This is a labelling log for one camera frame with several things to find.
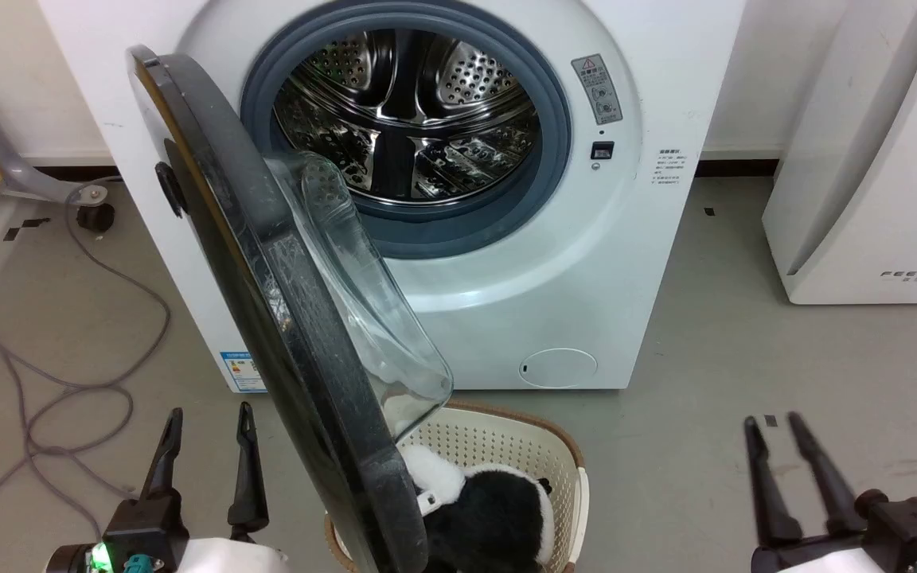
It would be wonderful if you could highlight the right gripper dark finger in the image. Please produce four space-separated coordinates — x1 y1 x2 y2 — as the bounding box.
743 415 803 548
787 411 867 536

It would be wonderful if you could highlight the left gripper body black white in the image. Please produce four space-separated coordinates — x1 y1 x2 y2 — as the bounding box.
45 495 291 573

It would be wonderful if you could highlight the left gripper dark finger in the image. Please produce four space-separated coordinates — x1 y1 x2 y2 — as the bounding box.
139 407 184 502
227 401 271 544

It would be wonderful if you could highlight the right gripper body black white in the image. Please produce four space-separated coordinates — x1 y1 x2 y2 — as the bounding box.
750 489 917 573

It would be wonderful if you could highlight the black glass washing machine door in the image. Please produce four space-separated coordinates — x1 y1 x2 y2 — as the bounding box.
126 45 455 573

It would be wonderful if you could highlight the black door hinge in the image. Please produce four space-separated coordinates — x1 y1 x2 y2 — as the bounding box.
154 161 188 220

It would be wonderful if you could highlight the white washing machine body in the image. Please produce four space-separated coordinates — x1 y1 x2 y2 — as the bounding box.
37 0 748 392

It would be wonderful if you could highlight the grey rubber door gasket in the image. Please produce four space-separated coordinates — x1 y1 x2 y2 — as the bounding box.
239 0 572 260

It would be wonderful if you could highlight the steel washing machine drum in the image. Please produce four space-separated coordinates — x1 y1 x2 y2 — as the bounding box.
273 29 544 205

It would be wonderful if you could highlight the blue energy label sticker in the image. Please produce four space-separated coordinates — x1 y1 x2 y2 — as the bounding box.
218 350 267 394

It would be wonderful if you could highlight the round white filter cover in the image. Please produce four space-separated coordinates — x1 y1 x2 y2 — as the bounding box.
517 347 599 390

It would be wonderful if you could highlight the black white panda plush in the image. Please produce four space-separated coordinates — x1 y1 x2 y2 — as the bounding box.
397 442 556 573

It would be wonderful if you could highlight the black caster wheel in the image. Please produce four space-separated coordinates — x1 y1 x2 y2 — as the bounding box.
76 203 116 234

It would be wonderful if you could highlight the cream perforated laundry basket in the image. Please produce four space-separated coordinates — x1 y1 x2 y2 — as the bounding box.
323 400 591 573

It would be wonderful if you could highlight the white air purifier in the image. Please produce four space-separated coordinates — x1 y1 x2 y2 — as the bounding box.
761 0 917 306

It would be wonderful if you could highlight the grey chair base leg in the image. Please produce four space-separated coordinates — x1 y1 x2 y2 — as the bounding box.
0 95 109 209

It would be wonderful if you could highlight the grey warning sticker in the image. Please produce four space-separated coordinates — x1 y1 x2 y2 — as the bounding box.
570 53 624 127

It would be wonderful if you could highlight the grey floor cable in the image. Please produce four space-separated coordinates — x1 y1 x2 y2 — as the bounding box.
0 177 173 562

